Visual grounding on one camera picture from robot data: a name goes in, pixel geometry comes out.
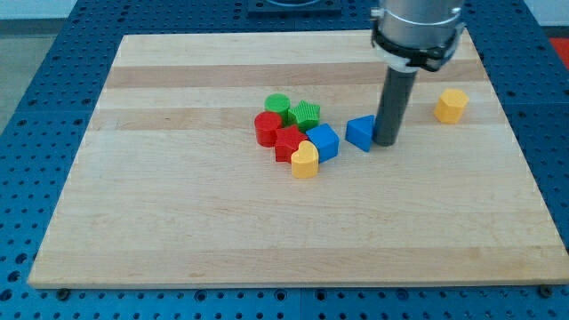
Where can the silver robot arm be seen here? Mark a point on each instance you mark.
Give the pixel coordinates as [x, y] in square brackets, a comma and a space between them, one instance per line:
[412, 34]

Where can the blue triangle block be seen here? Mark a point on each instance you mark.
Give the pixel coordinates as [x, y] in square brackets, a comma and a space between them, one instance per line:
[359, 132]

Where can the yellow hexagon block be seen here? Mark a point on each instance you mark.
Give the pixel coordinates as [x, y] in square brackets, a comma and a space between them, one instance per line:
[450, 106]

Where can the yellow heart block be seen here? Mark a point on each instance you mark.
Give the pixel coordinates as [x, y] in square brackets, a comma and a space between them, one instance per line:
[305, 161]

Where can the red star block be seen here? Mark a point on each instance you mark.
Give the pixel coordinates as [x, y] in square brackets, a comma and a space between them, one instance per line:
[287, 142]

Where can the red cylinder block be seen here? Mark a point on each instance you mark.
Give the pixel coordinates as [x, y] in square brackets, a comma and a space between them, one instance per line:
[265, 124]

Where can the blue cube block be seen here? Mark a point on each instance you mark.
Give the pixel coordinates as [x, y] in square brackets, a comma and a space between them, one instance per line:
[326, 141]

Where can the green star block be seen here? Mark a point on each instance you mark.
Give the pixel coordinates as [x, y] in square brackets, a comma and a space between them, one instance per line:
[305, 115]

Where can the green cylinder block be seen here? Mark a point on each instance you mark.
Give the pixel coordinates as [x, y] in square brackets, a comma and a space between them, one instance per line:
[278, 103]

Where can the wooden board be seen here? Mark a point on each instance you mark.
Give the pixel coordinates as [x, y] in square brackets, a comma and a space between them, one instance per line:
[169, 188]

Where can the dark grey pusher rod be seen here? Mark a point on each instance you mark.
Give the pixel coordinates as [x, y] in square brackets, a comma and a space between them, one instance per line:
[395, 95]

